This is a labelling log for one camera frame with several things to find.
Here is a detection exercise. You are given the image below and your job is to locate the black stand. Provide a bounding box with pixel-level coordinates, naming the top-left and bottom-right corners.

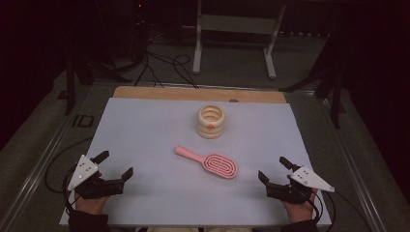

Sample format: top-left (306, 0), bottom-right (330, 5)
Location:
top-left (278, 32), bottom-right (348, 130)
top-left (57, 47), bottom-right (133, 116)

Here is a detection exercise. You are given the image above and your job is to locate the person's left hand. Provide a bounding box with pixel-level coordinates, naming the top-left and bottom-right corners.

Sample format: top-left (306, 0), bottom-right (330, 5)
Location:
top-left (74, 191), bottom-right (109, 216)

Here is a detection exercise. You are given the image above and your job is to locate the right hand-held gripper cable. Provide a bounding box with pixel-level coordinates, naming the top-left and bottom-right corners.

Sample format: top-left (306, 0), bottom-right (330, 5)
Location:
top-left (308, 188), bottom-right (371, 232)

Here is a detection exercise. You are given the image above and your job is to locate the cream ribbed cup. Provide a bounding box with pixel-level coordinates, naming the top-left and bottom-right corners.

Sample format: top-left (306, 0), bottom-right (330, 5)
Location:
top-left (196, 104), bottom-right (226, 140)

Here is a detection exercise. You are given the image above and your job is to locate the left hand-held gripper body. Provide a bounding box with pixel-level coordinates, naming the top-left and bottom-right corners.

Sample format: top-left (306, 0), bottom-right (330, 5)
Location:
top-left (67, 154), bottom-right (125, 200)

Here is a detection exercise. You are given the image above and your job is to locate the person's right hand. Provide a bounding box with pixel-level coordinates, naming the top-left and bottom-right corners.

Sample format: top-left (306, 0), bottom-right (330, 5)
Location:
top-left (283, 188), bottom-right (319, 224)

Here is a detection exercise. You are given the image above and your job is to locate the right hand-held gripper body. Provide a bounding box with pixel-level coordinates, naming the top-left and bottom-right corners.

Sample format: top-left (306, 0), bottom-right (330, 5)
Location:
top-left (265, 165), bottom-right (336, 205)

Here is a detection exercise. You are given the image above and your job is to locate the white metal stand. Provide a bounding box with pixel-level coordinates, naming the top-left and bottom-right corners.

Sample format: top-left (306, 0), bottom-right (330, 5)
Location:
top-left (191, 0), bottom-right (287, 80)

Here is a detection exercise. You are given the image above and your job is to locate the wooden table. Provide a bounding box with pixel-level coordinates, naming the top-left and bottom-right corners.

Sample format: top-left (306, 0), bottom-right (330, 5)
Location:
top-left (112, 85), bottom-right (287, 104)

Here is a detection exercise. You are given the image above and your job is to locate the hand-held gripper cable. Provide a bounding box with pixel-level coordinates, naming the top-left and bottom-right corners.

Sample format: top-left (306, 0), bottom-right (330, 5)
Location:
top-left (308, 188), bottom-right (371, 232)
top-left (44, 136), bottom-right (95, 217)

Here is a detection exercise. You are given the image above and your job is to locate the metal table frame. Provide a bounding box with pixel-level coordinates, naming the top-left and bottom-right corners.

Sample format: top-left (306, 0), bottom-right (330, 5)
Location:
top-left (0, 80), bottom-right (385, 232)

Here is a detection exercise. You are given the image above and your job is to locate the pink hairbrush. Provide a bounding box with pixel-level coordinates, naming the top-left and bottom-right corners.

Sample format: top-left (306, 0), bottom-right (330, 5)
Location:
top-left (174, 145), bottom-right (239, 180)

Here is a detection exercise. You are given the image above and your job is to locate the left hand-held gripper cable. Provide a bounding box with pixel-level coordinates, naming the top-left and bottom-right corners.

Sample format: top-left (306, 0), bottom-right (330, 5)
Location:
top-left (44, 136), bottom-right (95, 217)

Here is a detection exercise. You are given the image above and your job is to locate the black floor cable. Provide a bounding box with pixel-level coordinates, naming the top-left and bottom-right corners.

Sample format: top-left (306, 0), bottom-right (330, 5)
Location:
top-left (133, 47), bottom-right (200, 90)

